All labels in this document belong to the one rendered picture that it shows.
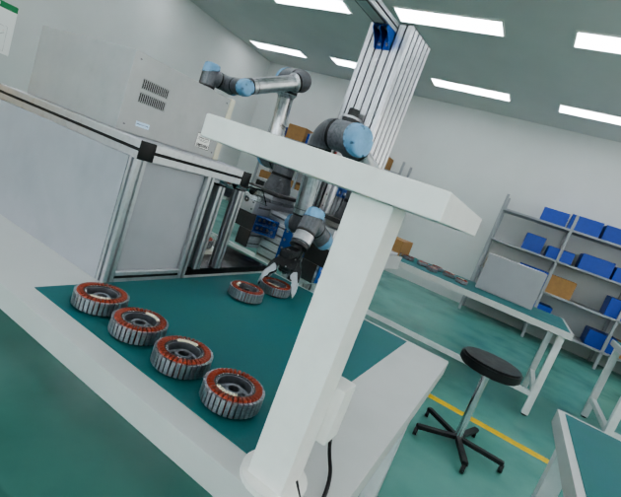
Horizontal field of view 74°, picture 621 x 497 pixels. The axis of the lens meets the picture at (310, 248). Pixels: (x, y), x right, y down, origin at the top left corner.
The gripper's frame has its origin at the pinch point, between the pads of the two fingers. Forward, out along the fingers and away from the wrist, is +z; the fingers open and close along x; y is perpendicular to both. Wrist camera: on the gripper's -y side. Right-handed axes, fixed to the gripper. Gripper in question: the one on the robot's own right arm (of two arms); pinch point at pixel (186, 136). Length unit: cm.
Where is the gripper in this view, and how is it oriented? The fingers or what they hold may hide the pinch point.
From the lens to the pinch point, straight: 209.8
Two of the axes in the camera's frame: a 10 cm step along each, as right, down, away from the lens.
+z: -3.4, 9.3, 1.6
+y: 5.7, 0.7, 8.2
